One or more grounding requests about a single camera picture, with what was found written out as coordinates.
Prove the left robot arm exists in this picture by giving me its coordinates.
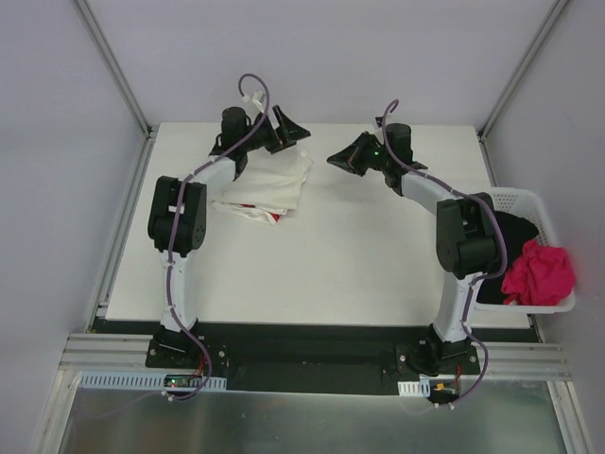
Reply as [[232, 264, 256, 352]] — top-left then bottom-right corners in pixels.
[[147, 105, 311, 333]]

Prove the pink garment in basket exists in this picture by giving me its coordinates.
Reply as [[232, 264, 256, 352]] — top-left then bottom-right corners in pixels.
[[501, 239, 576, 306]]

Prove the white cable duct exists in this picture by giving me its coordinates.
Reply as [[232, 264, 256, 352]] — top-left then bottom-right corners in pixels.
[[397, 379, 431, 398], [79, 372, 227, 393]]

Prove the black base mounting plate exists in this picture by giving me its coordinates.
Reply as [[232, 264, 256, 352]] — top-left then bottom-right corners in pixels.
[[146, 323, 479, 395]]

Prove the black garment in basket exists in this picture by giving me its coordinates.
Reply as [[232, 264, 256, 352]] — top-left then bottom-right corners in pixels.
[[476, 211, 539, 305]]

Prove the white black patterned shirt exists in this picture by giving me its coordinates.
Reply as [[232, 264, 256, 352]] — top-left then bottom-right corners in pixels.
[[211, 201, 288, 226]]

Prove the cream white t shirt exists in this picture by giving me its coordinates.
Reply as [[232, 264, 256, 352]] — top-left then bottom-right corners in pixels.
[[212, 147, 313, 215]]

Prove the right aluminium frame post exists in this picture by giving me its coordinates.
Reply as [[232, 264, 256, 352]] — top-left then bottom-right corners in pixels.
[[477, 0, 573, 143]]

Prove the aluminium frame post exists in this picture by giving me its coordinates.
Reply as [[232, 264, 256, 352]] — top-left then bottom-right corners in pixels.
[[477, 0, 573, 143], [73, 0, 157, 141]]

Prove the right white cable duct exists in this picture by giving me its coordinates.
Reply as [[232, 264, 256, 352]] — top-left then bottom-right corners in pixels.
[[397, 379, 431, 398]]

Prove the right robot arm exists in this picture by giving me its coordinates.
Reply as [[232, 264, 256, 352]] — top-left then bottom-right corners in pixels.
[[326, 123, 508, 374]]

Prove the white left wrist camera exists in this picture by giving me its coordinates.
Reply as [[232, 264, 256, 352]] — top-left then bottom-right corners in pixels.
[[242, 90, 267, 112]]

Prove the red white shirt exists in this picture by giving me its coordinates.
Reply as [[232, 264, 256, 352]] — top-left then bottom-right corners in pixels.
[[238, 204, 287, 225]]

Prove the left white cable duct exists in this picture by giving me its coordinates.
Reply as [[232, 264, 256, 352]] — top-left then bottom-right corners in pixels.
[[79, 372, 227, 393]]

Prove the white plastic laundry basket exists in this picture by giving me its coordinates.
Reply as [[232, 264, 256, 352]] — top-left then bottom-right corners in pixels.
[[475, 187, 576, 314]]

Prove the left aluminium frame post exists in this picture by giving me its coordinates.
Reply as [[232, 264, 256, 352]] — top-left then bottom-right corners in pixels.
[[73, 0, 157, 141]]

